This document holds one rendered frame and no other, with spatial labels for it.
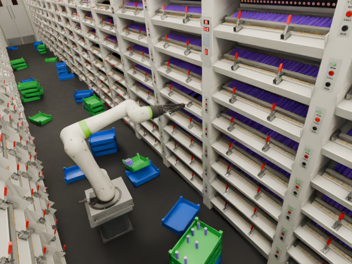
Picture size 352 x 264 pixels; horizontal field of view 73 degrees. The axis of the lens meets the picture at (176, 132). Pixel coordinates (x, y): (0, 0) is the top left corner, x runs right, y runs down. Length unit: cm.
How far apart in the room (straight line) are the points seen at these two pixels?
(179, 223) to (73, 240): 89
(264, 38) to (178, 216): 158
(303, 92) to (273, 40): 26
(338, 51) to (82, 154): 131
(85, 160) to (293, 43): 122
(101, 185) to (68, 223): 86
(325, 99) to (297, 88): 14
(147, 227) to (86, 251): 51
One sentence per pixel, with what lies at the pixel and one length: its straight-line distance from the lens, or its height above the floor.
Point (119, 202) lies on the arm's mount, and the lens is 190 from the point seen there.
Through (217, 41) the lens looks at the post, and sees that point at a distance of 146.
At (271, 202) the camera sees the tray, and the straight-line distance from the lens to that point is 164.
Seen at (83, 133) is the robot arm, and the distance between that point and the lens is 162.
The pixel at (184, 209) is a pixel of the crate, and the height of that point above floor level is 0.
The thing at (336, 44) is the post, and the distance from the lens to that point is 104.
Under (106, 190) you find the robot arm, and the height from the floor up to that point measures 61.
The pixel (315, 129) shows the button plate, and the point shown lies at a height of 118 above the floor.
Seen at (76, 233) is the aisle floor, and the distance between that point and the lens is 233.
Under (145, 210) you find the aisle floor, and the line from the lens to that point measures 228.
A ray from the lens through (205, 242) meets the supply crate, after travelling 168.
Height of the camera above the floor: 176
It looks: 33 degrees down
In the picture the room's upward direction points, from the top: 5 degrees counter-clockwise
